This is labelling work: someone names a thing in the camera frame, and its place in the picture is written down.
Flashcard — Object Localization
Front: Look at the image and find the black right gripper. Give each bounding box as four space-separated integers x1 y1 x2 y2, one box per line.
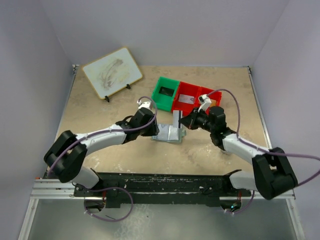
179 107 215 133

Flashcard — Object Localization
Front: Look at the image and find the white magnetic stripe card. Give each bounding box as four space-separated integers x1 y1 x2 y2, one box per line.
172 110 182 129

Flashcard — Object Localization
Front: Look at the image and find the teal leather card holder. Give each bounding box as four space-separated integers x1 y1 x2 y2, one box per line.
151 123 187 143

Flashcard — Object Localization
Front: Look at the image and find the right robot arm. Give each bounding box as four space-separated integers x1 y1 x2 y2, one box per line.
179 106 298 200

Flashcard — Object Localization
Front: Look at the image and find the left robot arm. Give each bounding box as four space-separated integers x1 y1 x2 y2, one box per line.
43 107 159 196

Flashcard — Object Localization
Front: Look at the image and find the silver card in bin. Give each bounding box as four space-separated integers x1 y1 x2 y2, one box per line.
178 94 195 105

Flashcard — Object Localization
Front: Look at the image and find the orange card in bin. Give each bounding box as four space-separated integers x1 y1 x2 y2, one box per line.
210 99 217 107

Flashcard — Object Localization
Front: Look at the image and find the black card in green bin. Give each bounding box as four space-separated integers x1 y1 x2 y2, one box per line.
159 86 175 97

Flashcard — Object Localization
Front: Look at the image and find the green plastic bin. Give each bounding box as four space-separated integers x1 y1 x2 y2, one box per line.
151 76 180 112

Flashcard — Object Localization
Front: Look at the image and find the red double plastic bin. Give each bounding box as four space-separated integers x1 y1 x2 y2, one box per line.
171 81 213 116

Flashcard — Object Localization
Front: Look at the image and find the yellow framed whiteboard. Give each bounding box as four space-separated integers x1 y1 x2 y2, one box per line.
82 47 143 100

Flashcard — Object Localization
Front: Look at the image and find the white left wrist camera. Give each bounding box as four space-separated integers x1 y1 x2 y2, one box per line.
137 100 153 111

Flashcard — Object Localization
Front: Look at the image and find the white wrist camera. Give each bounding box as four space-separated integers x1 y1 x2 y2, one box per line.
198 94 212 112
137 100 153 111

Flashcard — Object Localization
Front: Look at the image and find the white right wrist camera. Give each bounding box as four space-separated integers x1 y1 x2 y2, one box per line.
198 94 212 112

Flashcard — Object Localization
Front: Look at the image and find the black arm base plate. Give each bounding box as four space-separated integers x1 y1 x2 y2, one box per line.
74 172 251 208

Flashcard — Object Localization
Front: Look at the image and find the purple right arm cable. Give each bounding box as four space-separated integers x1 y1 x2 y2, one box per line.
205 88 320 215

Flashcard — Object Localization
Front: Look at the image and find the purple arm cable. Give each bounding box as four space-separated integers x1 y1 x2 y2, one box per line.
46 96 158 222
205 88 320 215

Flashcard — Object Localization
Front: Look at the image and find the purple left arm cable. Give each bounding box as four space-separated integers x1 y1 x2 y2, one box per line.
46 96 158 222

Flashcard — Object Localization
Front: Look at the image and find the aluminium frame rail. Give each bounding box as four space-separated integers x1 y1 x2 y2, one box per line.
18 173 305 240

